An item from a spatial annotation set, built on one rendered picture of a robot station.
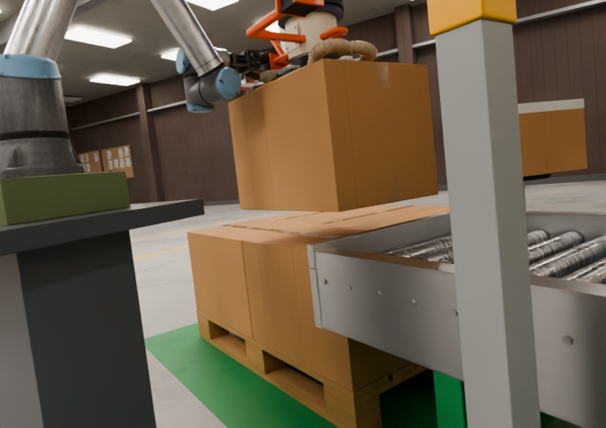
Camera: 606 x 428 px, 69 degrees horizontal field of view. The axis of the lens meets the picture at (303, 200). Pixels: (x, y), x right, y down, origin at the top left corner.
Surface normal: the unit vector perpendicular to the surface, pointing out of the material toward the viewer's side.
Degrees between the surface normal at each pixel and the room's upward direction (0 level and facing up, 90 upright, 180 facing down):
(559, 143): 90
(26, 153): 69
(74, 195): 90
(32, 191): 90
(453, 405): 90
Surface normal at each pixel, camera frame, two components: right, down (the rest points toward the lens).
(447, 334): -0.81, 0.13
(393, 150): 0.55, 0.00
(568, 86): -0.52, 0.12
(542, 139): 0.25, 0.04
